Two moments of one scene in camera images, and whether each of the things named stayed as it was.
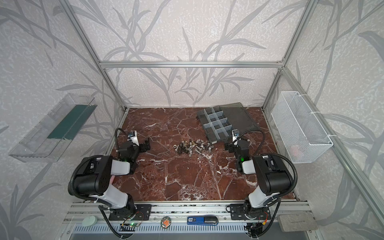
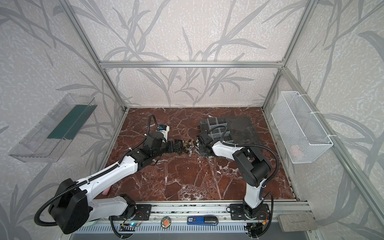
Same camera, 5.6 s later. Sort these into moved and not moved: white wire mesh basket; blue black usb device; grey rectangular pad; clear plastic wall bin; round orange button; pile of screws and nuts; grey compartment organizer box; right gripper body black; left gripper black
Moved: grey compartment organizer box; left gripper black; right gripper body black
Not moved: pile of screws and nuts; white wire mesh basket; blue black usb device; round orange button; clear plastic wall bin; grey rectangular pad
